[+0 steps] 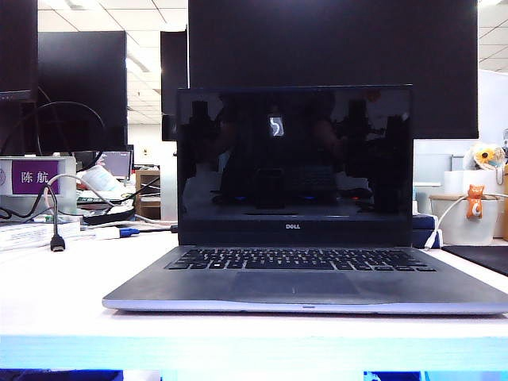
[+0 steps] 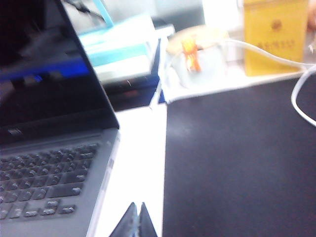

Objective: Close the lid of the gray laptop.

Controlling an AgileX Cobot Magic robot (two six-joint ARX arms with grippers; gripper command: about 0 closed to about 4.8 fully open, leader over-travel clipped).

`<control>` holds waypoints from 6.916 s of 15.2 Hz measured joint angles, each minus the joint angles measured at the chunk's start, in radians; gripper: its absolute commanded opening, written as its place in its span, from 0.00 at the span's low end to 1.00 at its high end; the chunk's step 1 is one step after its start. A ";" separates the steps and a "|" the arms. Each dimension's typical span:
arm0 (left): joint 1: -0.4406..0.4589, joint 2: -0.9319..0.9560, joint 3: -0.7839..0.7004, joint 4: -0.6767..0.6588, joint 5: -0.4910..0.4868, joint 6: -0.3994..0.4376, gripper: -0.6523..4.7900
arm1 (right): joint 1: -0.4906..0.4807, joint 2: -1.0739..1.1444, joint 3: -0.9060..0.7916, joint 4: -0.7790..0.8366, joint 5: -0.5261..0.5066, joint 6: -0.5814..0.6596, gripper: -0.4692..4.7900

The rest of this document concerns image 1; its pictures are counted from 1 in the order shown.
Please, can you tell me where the white cable with adapter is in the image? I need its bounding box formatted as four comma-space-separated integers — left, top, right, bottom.
46, 173, 172, 241

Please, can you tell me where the gray Dell laptop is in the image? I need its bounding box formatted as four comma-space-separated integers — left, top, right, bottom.
102, 83, 508, 316

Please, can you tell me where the large black monitor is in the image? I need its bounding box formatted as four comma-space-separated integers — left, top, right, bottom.
187, 0, 480, 140

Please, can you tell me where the brown wooden cabinet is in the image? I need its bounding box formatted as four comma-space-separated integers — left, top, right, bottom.
135, 167, 162, 219

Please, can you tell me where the stack of white papers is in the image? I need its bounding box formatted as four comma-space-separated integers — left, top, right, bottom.
0, 221, 83, 252

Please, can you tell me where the orange cat figurine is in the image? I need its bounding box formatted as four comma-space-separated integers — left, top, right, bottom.
466, 183, 487, 219

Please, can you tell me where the black HDMI cable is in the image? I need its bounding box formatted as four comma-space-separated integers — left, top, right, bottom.
0, 184, 67, 254

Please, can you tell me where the white charging cable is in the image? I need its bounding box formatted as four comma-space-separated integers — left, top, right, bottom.
423, 193, 470, 252

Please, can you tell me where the black monitor with cables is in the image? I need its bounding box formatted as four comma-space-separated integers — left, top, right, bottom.
37, 30, 129, 155

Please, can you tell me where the purple name sign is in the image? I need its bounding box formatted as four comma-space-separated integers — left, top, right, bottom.
0, 156, 78, 218

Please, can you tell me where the small distant computer screen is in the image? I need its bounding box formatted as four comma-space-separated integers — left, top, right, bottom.
97, 150, 133, 179

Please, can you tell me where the black mouse pad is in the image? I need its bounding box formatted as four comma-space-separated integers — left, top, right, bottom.
441, 244, 508, 287

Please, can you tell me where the white plastic bucket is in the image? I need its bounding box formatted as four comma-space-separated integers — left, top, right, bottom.
429, 193, 502, 246

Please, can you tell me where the blue flat box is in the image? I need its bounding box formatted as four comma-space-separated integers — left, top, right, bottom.
411, 213, 444, 250

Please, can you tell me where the sunflower plush toy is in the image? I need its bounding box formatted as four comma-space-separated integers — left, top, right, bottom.
463, 142, 507, 172

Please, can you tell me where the black monitor with silver strip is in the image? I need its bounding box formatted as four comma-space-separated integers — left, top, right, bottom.
0, 0, 40, 156

